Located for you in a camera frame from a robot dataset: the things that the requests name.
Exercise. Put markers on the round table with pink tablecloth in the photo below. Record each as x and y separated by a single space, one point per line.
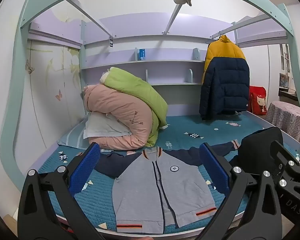
285 117

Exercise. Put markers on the teal candy print bed mat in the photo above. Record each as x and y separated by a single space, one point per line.
190 125

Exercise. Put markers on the lavender headboard shelf unit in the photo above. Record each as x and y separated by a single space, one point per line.
165 75

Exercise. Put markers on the green quilt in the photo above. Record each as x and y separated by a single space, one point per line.
132 85

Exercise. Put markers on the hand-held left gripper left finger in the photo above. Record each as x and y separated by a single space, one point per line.
87 167

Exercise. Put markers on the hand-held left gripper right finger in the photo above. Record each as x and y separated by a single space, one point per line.
212 170

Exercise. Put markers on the mint green loft bed frame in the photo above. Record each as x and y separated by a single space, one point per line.
15 80

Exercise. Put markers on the small blue box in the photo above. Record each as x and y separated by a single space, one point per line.
141 53

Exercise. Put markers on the black hanging tag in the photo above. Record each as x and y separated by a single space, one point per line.
111 42

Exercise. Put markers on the white closet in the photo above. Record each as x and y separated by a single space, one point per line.
257 65

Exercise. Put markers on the red cartoon bag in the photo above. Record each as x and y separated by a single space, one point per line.
258 100

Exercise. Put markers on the yellow and navy puffer jacket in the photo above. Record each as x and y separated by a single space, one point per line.
225 85

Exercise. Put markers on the teal striped pillow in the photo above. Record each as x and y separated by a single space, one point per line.
72 137

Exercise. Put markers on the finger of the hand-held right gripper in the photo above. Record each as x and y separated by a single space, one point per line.
283 155

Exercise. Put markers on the pink quilt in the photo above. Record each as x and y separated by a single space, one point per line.
115 105

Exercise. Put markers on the black folded clothes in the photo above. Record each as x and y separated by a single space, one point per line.
257 145

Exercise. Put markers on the white wardrobe with butterfly decals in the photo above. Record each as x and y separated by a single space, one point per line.
52 92

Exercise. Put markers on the photo frame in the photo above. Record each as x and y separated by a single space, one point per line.
284 80

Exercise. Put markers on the grey and navy zip jacket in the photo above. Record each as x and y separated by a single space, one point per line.
140 190

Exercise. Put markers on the white pillow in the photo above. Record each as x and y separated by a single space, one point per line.
102 126

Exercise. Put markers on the dark desk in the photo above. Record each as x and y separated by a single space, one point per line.
290 95

